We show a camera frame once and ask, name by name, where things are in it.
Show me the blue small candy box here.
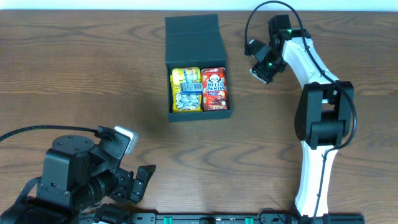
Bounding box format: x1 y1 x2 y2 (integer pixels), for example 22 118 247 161
180 82 203 94

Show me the green clamp on rail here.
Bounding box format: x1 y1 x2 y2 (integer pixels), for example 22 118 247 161
164 217 172 224

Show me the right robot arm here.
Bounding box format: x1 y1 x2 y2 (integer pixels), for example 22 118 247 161
247 14 354 222

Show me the red Hello Panda box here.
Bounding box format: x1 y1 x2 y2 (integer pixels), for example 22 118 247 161
201 67 228 111

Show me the yellow Mentos bottle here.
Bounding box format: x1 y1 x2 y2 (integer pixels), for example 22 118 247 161
171 67 201 85

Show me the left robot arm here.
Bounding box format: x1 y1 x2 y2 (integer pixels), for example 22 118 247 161
1 126 156 223

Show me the dark green box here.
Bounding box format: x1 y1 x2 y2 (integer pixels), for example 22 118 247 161
165 14 233 122

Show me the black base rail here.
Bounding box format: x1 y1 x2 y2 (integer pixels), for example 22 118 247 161
77 203 365 224

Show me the yellow sunflower seed bag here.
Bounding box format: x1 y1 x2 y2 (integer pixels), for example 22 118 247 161
170 75 203 113

